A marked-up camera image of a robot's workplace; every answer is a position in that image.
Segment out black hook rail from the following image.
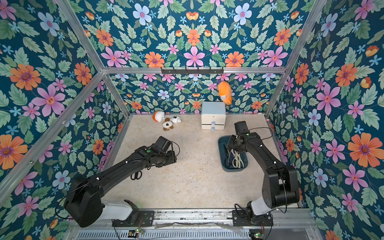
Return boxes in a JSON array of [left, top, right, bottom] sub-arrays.
[[160, 67, 224, 75]]

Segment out teal plastic storage box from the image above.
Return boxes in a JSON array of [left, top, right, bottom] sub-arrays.
[[218, 136, 248, 173]]

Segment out cream kitchen scissors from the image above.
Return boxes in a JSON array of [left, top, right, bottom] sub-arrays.
[[231, 150, 245, 169]]

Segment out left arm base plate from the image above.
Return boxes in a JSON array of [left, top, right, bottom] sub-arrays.
[[112, 210, 155, 228]]

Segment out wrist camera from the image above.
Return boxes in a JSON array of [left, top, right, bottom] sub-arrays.
[[150, 136, 172, 154], [234, 121, 250, 136]]

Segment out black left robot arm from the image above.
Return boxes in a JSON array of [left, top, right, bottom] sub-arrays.
[[64, 146, 177, 228]]

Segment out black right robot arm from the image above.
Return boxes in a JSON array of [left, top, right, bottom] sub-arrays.
[[228, 133, 300, 216]]

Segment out white mini drawer cabinet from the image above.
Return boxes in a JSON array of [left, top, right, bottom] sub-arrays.
[[201, 102, 227, 131]]

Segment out white brown plush dog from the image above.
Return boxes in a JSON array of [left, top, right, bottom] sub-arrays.
[[162, 116, 182, 131]]

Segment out orange plush toy hanging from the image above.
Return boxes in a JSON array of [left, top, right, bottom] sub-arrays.
[[218, 81, 232, 106]]

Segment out large black scissors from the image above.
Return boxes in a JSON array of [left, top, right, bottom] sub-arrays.
[[224, 150, 232, 169]]

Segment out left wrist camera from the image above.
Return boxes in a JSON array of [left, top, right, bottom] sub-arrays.
[[150, 136, 172, 154]]

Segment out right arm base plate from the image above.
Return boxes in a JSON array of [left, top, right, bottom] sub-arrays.
[[232, 209, 274, 227]]

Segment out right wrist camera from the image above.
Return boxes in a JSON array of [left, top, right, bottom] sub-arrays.
[[234, 121, 250, 136]]

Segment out metal front rail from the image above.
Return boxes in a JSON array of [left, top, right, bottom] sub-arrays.
[[64, 208, 323, 240]]

